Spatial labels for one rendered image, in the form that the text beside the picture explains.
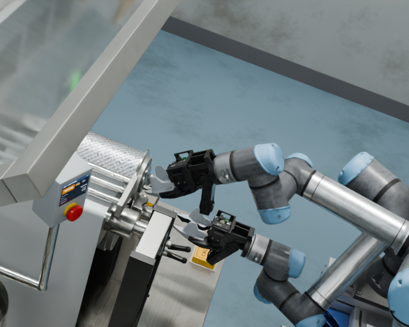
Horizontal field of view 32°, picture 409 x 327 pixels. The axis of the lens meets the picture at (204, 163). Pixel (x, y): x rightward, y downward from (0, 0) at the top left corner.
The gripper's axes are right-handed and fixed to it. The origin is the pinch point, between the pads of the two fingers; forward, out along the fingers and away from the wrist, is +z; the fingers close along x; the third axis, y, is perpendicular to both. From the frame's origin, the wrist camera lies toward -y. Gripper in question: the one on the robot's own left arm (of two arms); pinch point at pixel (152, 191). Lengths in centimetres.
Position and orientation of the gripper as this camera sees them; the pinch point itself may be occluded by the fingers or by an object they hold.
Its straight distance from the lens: 181.3
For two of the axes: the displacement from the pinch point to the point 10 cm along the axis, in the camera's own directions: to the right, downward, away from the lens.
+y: -3.9, -8.0, -4.6
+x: -2.5, 5.8, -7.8
